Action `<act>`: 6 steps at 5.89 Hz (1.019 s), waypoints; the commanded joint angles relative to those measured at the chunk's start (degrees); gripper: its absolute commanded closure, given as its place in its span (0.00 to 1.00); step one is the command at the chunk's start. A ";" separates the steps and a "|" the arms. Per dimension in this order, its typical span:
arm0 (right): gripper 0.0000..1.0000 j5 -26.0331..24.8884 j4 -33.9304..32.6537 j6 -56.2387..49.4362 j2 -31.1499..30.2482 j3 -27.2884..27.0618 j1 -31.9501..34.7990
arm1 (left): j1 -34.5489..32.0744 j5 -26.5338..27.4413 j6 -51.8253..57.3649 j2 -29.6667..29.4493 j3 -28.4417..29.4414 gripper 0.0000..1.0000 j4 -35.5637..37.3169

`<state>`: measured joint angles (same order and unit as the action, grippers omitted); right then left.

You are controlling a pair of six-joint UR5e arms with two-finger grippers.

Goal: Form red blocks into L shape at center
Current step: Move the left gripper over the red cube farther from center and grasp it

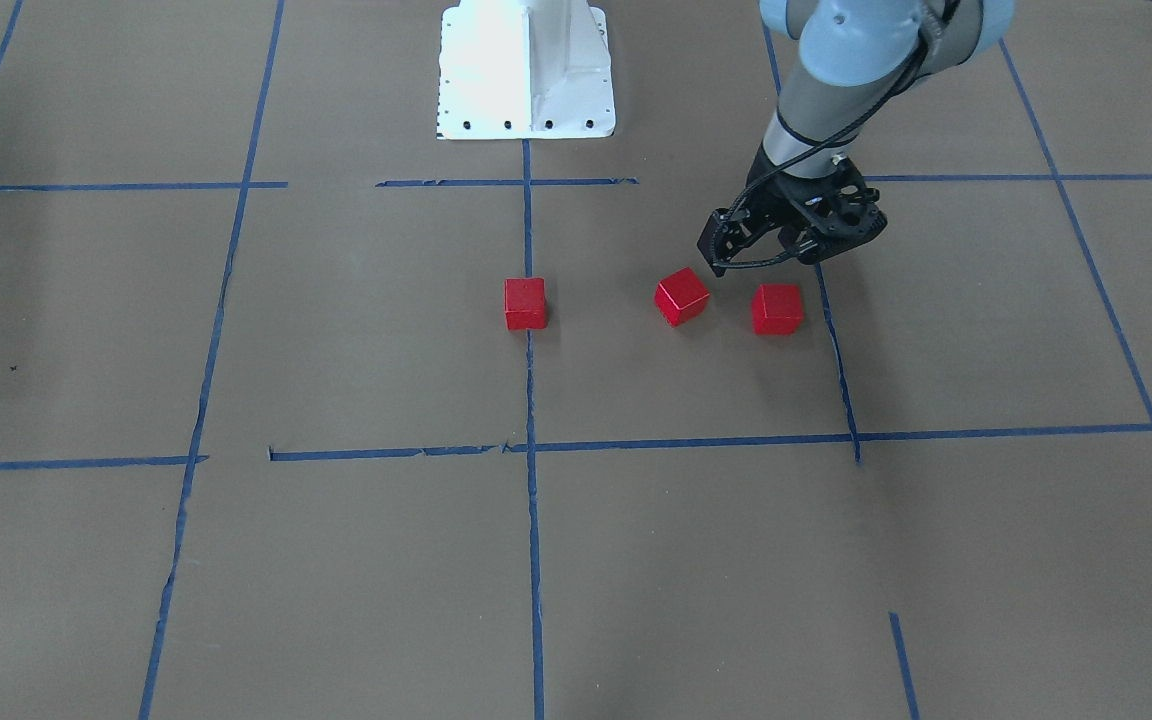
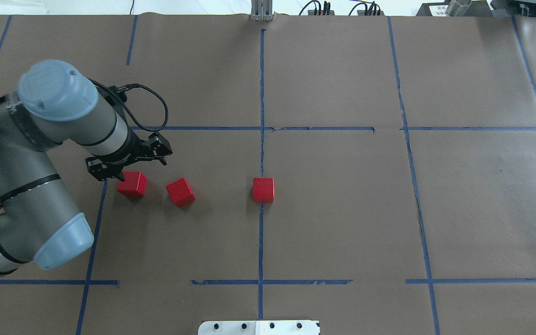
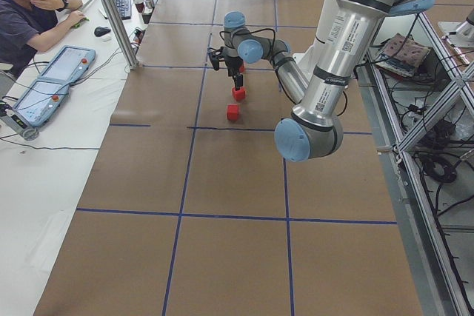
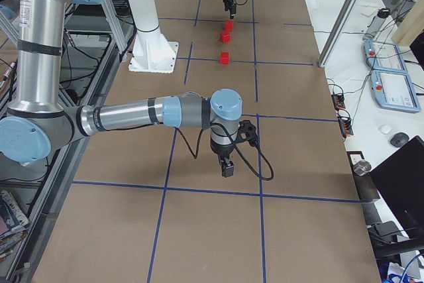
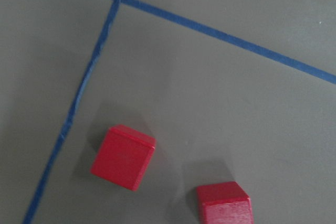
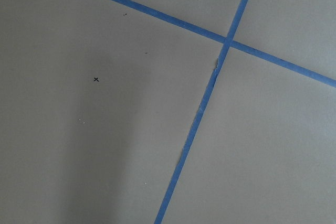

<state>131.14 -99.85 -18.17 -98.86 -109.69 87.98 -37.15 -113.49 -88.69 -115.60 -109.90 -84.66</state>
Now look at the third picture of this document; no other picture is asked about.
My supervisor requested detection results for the brown paper table cover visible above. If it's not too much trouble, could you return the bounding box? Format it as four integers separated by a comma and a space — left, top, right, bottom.
35, 0, 422, 315

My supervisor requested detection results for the person in dark shirt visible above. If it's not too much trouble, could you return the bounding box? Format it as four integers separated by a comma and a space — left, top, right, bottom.
1, 0, 86, 77

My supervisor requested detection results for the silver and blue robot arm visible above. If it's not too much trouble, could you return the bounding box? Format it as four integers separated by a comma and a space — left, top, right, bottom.
208, 0, 435, 162

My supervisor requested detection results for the red cube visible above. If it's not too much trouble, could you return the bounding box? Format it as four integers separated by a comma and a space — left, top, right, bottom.
226, 104, 240, 121

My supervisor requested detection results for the metal cup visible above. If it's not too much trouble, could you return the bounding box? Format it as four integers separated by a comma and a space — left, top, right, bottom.
144, 0, 155, 9

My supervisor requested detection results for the stack of books and cloth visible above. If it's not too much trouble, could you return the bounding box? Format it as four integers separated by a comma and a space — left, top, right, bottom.
375, 33, 430, 78

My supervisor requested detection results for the aluminium side frame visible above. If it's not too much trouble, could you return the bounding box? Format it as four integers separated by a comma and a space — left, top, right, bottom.
356, 0, 473, 315

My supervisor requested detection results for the lower blue teach pendant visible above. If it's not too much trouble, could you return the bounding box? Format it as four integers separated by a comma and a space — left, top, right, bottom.
13, 79, 70, 127

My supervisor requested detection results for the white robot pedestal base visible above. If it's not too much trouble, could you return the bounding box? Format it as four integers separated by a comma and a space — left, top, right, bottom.
293, 16, 327, 81

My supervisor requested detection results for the black floor cable bundle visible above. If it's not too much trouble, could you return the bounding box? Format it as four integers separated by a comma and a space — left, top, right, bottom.
418, 152, 460, 184

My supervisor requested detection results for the black keyboard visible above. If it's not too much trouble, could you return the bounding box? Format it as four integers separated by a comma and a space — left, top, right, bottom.
113, 0, 132, 20

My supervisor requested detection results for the blue teach pendant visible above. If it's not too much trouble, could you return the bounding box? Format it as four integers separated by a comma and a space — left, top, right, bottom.
38, 45, 96, 84
13, 79, 70, 127

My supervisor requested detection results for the aluminium frame post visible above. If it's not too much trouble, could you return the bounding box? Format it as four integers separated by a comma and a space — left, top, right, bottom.
101, 0, 138, 70

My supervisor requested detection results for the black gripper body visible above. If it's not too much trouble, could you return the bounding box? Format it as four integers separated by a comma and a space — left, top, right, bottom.
207, 47, 240, 76

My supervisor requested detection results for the upper blue teach pendant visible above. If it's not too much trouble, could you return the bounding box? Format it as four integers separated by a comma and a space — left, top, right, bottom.
38, 45, 96, 84

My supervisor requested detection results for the black computer mouse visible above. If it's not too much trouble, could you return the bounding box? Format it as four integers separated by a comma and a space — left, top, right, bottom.
93, 27, 111, 38

